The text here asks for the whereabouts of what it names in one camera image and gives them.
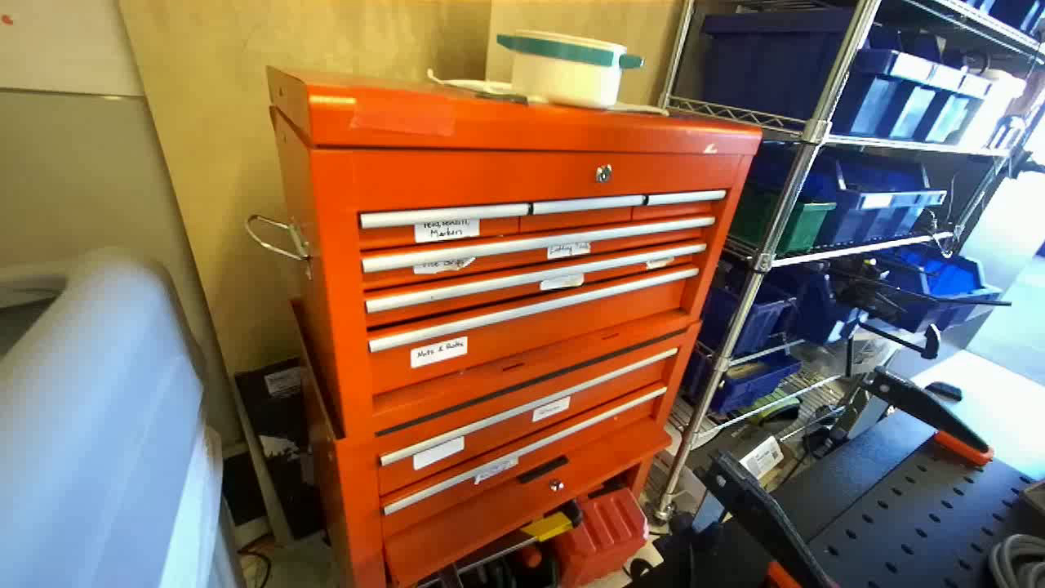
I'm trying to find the white pot with green rim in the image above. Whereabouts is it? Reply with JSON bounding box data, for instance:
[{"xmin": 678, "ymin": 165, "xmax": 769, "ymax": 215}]
[{"xmin": 496, "ymin": 31, "xmax": 644, "ymax": 109}]

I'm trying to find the orange upper tool chest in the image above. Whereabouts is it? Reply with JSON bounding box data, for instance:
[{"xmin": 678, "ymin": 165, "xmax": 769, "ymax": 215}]
[{"xmin": 269, "ymin": 70, "xmax": 759, "ymax": 443}]

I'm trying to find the orange lower tool cabinet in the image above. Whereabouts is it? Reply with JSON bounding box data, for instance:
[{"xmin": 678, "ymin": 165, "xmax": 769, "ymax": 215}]
[{"xmin": 301, "ymin": 312, "xmax": 696, "ymax": 588}]

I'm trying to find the red plastic tool case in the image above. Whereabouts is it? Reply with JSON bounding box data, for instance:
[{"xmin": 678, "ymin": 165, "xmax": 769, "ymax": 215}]
[{"xmin": 555, "ymin": 490, "xmax": 646, "ymax": 588}]

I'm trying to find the green storage bin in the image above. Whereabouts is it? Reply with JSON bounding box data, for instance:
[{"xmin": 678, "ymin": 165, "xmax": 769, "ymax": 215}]
[{"xmin": 733, "ymin": 191, "xmax": 832, "ymax": 254}]

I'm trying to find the black box on floor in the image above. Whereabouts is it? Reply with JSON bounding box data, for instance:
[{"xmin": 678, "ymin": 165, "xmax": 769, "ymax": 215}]
[{"xmin": 235, "ymin": 360, "xmax": 324, "ymax": 540}]

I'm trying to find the dark blue storage tote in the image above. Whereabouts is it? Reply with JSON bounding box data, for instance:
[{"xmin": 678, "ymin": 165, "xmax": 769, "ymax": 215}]
[{"xmin": 702, "ymin": 9, "xmax": 851, "ymax": 119}]

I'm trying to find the blue bins middle shelf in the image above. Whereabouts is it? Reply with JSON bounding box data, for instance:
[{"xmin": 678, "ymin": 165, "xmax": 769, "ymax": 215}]
[{"xmin": 802, "ymin": 155, "xmax": 946, "ymax": 250}]

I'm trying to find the blue bins shelf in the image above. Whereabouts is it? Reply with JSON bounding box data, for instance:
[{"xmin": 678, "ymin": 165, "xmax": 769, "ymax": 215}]
[
  {"xmin": 832, "ymin": 49, "xmax": 994, "ymax": 144},
  {"xmin": 802, "ymin": 155, "xmax": 946, "ymax": 250},
  {"xmin": 877, "ymin": 250, "xmax": 1006, "ymax": 331}
]

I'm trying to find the blue bins top shelf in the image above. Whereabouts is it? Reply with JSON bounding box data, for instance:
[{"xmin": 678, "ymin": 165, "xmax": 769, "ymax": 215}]
[{"xmin": 832, "ymin": 49, "xmax": 994, "ymax": 144}]

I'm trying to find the blue bins lower shelf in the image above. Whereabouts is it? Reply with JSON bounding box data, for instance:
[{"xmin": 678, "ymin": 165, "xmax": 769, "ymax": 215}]
[{"xmin": 877, "ymin": 250, "xmax": 1006, "ymax": 331}]

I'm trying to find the black perforated workbench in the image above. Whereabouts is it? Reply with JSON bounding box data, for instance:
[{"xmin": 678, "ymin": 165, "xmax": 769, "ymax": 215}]
[{"xmin": 696, "ymin": 370, "xmax": 1045, "ymax": 588}]

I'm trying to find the white plastic container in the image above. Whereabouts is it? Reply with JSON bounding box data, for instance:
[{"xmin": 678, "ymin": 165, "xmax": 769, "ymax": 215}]
[{"xmin": 0, "ymin": 250, "xmax": 237, "ymax": 588}]

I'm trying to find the chrome side handle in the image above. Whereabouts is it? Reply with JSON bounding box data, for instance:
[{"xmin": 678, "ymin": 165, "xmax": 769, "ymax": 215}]
[{"xmin": 246, "ymin": 211, "xmax": 311, "ymax": 262}]

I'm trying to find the chrome wire shelving rack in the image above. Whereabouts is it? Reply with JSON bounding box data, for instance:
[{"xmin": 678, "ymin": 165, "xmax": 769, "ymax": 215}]
[{"xmin": 656, "ymin": 0, "xmax": 1042, "ymax": 517}]

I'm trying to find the grey corrugated hose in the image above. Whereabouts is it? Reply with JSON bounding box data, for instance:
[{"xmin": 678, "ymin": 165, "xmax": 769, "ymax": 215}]
[{"xmin": 986, "ymin": 532, "xmax": 1045, "ymax": 588}]

